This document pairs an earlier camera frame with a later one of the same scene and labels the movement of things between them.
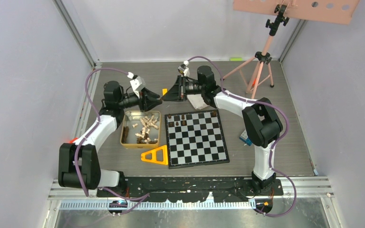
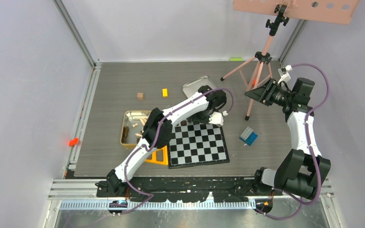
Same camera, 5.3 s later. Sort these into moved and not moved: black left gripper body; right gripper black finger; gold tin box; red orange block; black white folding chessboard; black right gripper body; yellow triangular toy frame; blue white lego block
Moved: right gripper black finger; black left gripper body; black right gripper body
Not moved: red orange block; black white folding chessboard; gold tin box; yellow triangular toy frame; blue white lego block
